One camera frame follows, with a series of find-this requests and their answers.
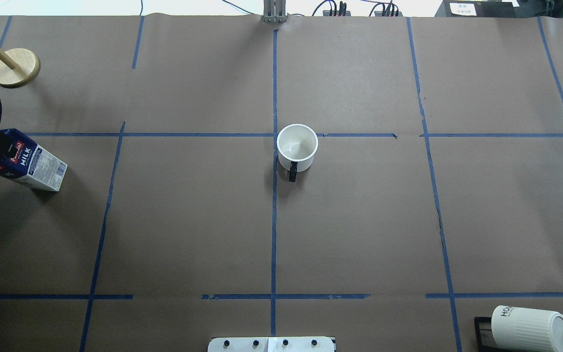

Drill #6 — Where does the blue white milk carton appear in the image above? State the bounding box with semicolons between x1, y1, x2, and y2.
0;129;68;192

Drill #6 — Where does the white smiley face mug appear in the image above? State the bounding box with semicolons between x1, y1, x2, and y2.
276;123;319;183

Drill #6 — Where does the white ribbed cup on rack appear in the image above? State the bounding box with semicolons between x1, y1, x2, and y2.
491;305;563;352

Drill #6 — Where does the wooden mug tree stand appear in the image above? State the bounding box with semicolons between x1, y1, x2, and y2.
0;47;41;88

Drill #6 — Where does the black box with label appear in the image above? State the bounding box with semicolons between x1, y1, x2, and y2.
434;0;517;18

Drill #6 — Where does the aluminium frame post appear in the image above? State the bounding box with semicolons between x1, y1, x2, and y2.
262;0;287;23

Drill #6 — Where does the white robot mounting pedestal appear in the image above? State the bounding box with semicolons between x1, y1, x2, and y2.
207;336;337;352

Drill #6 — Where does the black wire cup rack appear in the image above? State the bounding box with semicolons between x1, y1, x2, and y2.
474;316;506;352

